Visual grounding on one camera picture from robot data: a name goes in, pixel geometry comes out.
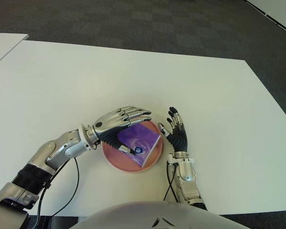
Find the purple tissue paper pack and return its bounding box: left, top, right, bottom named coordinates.
left=117, top=125, right=162, bottom=167

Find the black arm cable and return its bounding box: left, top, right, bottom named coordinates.
left=35, top=156, right=81, bottom=223
left=163, top=161, right=180, bottom=203

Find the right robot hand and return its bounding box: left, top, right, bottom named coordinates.
left=158, top=106, right=188, bottom=153

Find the white neighbouring table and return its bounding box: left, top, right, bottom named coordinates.
left=0, top=32, right=29, bottom=70

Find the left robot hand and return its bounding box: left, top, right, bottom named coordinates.
left=92, top=105, right=153, bottom=157

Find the silver robot torso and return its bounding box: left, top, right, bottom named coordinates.
left=71, top=201, right=250, bottom=229

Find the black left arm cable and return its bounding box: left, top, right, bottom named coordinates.
left=35, top=156, right=81, bottom=223

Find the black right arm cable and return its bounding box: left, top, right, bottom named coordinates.
left=163, top=161, right=180, bottom=203

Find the pink round plate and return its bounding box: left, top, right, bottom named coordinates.
left=102, top=120, right=164, bottom=172

